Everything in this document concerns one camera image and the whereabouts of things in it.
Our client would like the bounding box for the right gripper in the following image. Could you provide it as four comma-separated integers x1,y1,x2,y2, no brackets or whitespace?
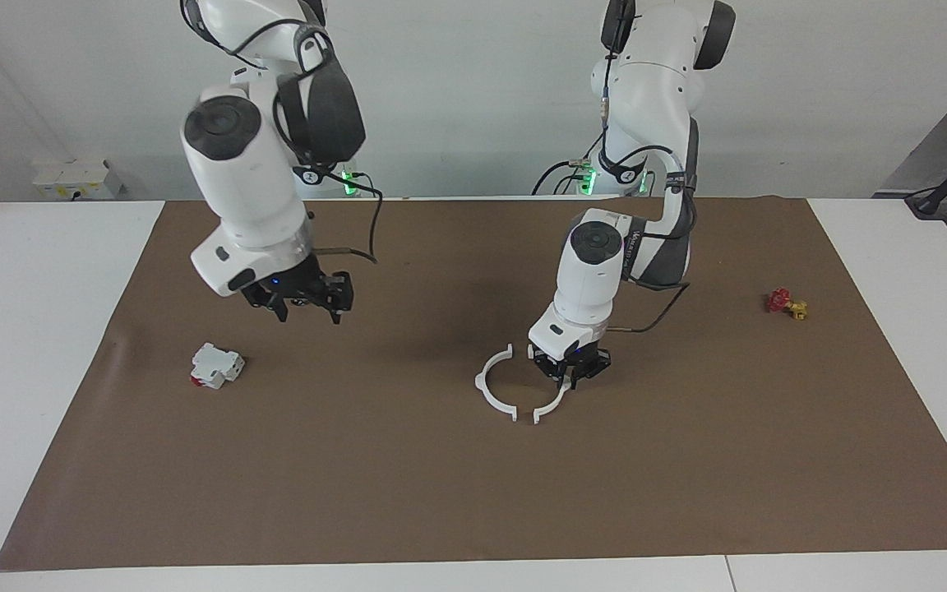
241,253,354,325

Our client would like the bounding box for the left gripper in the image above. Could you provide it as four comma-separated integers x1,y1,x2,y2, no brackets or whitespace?
533,342,612,392

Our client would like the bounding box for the white half ring clamp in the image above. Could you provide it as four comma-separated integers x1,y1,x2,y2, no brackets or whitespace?
474,344,519,423
533,380,571,426

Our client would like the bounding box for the red and yellow valve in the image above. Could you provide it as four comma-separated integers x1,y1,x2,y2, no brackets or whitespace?
765,287,810,321

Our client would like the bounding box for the white power strip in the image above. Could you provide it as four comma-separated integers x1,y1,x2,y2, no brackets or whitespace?
31,158,124,201

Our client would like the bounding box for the black cable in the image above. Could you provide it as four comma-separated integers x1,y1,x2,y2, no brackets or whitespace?
307,168,383,266
605,280,693,335
531,153,606,197

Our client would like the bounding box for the white circuit breaker red switch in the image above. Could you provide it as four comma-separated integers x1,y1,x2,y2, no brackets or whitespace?
190,342,246,391

